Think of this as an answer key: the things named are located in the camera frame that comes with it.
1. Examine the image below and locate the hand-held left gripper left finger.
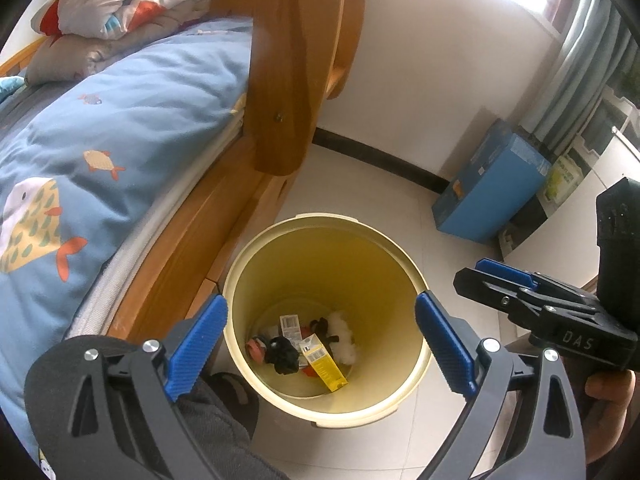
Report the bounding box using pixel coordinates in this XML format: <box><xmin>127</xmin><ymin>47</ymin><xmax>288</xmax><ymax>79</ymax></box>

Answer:
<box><xmin>65</xmin><ymin>294</ymin><xmax>229</xmax><ymax>480</ymax></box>

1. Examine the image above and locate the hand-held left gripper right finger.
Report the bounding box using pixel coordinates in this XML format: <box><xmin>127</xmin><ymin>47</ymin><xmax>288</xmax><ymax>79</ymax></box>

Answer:
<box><xmin>415</xmin><ymin>291</ymin><xmax>586</xmax><ymax>480</ymax></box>

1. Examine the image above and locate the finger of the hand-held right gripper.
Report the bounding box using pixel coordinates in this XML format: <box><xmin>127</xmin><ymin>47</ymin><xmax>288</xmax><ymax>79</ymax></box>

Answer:
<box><xmin>452</xmin><ymin>267</ymin><xmax>547</xmax><ymax>329</ymax></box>
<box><xmin>475</xmin><ymin>258</ymin><xmax>599</xmax><ymax>312</ymax></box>

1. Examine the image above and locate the black bag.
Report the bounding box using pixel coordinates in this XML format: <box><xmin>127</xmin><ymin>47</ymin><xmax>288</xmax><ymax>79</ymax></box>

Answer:
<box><xmin>264</xmin><ymin>336</ymin><xmax>301</xmax><ymax>376</ymax></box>

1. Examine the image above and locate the white milk carton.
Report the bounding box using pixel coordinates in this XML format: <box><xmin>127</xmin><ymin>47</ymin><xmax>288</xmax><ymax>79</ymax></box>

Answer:
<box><xmin>279</xmin><ymin>314</ymin><xmax>303</xmax><ymax>346</ymax></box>

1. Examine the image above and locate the white cotton wad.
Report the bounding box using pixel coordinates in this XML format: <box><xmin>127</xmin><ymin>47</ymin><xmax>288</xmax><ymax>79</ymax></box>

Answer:
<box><xmin>325</xmin><ymin>311</ymin><xmax>362</xmax><ymax>366</ymax></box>

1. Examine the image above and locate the yellow carton box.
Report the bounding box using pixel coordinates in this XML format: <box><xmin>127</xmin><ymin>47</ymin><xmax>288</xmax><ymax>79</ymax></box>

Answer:
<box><xmin>299</xmin><ymin>333</ymin><xmax>349</xmax><ymax>392</ymax></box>

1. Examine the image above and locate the pale yellow trash bin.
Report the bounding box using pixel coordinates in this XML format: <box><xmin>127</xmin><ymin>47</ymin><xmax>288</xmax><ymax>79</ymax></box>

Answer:
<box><xmin>221</xmin><ymin>214</ymin><xmax>432</xmax><ymax>429</ymax></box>

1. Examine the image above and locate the person's right hand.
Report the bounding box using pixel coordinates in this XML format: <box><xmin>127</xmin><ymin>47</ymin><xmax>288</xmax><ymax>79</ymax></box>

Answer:
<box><xmin>584</xmin><ymin>360</ymin><xmax>640</xmax><ymax>464</ymax></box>

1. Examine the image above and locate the white cabinet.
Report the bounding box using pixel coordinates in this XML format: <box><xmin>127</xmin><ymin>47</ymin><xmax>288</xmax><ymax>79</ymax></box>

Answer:
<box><xmin>500</xmin><ymin>125</ymin><xmax>640</xmax><ymax>291</ymax></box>

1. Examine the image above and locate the dark slipper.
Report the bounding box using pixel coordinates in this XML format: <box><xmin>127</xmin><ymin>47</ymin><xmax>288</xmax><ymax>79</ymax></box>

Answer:
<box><xmin>207</xmin><ymin>372</ymin><xmax>261</xmax><ymax>436</ymax></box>

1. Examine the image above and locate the blue cardboard box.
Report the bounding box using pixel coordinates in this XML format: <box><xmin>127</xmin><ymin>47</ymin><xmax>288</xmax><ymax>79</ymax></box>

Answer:
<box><xmin>432</xmin><ymin>119</ymin><xmax>551</xmax><ymax>246</ymax></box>

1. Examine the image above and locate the person's grey pants leg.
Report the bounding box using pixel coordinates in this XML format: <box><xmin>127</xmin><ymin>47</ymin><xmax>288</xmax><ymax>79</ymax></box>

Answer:
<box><xmin>177</xmin><ymin>375</ymin><xmax>266</xmax><ymax>480</ymax></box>

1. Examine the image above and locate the green label bag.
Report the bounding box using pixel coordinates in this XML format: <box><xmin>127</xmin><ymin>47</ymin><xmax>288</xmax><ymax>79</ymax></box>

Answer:
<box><xmin>542</xmin><ymin>154</ymin><xmax>583</xmax><ymax>206</ymax></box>

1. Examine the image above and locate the white mattress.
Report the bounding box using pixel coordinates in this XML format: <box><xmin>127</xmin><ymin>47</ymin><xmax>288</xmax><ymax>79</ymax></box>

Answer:
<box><xmin>65</xmin><ymin>100</ymin><xmax>247</xmax><ymax>341</ymax></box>

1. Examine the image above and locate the grey curtain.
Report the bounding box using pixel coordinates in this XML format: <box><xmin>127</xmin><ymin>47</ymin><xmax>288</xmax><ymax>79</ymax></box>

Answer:
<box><xmin>520</xmin><ymin>0</ymin><xmax>632</xmax><ymax>153</ymax></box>

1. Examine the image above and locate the blue fish-print bed sheet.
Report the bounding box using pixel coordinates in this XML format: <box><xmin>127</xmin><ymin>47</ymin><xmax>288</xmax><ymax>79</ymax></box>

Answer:
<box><xmin>0</xmin><ymin>17</ymin><xmax>251</xmax><ymax>461</ymax></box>

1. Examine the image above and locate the wooden bunk bed frame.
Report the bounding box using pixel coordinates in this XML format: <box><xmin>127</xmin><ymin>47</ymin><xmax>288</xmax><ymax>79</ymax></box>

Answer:
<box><xmin>0</xmin><ymin>0</ymin><xmax>368</xmax><ymax>351</ymax></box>

